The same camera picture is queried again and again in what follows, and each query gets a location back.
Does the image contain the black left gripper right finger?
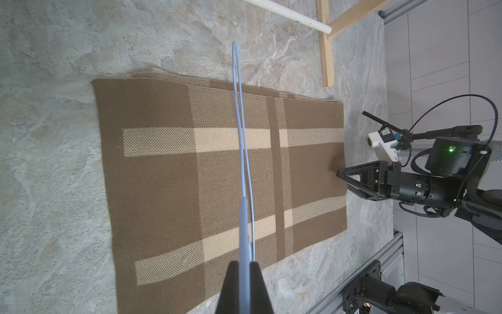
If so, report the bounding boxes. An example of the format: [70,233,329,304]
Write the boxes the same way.
[250,262,274,314]

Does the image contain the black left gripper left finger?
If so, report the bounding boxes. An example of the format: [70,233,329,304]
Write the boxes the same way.
[215,261,239,314]

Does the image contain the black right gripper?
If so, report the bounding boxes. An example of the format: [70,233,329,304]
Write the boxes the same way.
[337,161,461,208]

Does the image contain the brown plaid scarf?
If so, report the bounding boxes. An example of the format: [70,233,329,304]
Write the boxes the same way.
[92,71,347,313]

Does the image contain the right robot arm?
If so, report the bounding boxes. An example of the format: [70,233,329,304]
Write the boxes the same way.
[337,137,501,243]

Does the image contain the white lower rack rod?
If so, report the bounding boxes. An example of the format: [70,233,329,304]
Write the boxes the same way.
[244,0,332,34]

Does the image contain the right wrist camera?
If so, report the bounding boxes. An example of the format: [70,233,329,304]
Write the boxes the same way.
[362,111,411,165]

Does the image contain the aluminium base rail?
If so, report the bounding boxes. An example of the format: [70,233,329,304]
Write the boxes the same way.
[307,232,405,313]

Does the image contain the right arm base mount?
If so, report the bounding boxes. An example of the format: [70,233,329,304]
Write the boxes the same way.
[343,271,442,313]

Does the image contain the wooden clothes rack frame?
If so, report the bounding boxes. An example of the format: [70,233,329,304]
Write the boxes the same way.
[316,0,390,88]

